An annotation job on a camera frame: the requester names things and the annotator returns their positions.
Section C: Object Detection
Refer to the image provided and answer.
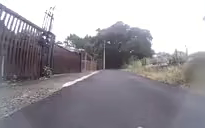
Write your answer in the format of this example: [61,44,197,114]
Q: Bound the group of dark trees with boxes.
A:
[63,21,155,70]

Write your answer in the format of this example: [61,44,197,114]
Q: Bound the dry grass and bushes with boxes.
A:
[123,57,188,86]

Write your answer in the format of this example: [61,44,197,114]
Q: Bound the pylon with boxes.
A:
[41,5,57,33]

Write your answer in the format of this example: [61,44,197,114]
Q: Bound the distant buildings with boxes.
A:
[149,51,188,67]

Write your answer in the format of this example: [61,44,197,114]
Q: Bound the grey gravel concrete verge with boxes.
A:
[0,70,98,122]

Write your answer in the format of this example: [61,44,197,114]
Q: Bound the grey metal bar fence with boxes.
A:
[0,0,57,84]

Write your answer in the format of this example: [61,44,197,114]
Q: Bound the pale pole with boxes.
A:
[102,40,107,71]

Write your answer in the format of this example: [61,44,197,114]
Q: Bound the brown wall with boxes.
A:
[53,44,98,75]

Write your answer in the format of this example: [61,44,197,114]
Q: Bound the dark grey asphalt road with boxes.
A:
[0,68,205,128]

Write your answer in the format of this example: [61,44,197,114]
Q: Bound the small green bush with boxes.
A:
[41,65,54,79]

